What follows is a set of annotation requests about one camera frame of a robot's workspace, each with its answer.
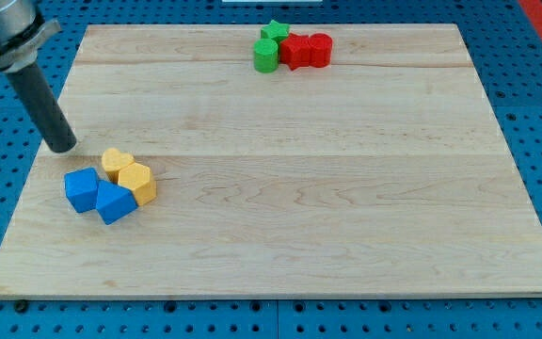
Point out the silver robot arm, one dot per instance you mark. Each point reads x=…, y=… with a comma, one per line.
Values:
x=23, y=30

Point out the red star block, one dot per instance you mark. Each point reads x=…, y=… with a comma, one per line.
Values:
x=295, y=51

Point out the green star block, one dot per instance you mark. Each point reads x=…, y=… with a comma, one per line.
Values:
x=275, y=31

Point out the yellow heart block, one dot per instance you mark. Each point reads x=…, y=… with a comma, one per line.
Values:
x=113, y=161

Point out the blue cube block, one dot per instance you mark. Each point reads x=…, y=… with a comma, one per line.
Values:
x=81, y=187

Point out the light wooden board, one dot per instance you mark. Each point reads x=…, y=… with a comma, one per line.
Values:
x=384, y=175

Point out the green cylinder block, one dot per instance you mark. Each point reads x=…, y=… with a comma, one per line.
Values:
x=265, y=55

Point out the yellow hexagon block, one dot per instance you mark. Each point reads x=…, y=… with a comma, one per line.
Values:
x=140, y=181

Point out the red cylinder block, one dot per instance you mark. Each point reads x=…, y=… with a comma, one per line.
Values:
x=321, y=45

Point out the blue triangular block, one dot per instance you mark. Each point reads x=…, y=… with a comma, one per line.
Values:
x=114, y=202

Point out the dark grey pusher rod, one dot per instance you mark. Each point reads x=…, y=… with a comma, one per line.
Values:
x=38, y=99

